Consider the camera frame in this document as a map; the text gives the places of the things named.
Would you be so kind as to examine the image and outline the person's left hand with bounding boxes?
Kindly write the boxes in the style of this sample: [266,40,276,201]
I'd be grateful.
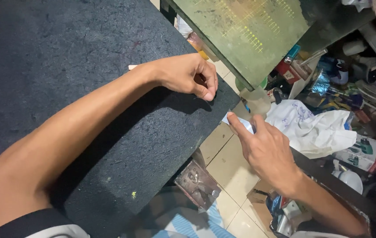
[154,53,219,102]

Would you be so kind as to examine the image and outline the person's right hand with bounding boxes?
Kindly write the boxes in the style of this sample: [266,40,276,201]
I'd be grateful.
[227,112,303,199]

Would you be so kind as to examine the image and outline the small white paper strip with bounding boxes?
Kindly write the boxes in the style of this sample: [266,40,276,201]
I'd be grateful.
[222,112,256,135]

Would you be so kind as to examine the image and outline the orange plastic packet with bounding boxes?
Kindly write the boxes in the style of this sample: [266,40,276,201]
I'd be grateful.
[187,32,210,61]

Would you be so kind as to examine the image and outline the white plastic bag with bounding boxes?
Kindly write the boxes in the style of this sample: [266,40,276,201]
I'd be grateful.
[176,15,194,39]

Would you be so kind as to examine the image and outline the brown cardboard box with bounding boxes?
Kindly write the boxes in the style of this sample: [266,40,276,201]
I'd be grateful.
[247,178,276,233]

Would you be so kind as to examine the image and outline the crumpled white cloth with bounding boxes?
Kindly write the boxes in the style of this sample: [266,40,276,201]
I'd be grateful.
[265,99,359,159]

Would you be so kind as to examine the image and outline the translucent plastic cup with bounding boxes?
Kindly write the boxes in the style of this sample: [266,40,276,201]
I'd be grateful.
[239,86,271,117]

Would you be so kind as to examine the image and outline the white round helmet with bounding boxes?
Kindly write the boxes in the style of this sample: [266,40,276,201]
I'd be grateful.
[332,169,364,195]

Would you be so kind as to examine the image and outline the carton with drill picture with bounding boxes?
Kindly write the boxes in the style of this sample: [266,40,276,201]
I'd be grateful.
[333,134,376,174]

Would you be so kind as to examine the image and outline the heap of cluttered tools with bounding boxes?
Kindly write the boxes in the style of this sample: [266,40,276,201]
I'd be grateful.
[267,35,376,139]

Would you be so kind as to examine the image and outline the blue striped shorts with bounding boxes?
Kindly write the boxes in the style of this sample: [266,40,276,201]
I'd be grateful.
[132,190,236,238]

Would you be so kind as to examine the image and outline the black felt work board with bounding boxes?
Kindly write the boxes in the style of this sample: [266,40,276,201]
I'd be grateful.
[0,0,241,238]

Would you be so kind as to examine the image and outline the black and white sleeve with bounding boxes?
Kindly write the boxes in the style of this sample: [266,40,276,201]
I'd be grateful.
[0,208,90,238]

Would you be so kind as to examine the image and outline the metal bracket under board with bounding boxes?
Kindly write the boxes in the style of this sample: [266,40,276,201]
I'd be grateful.
[174,160,222,211]

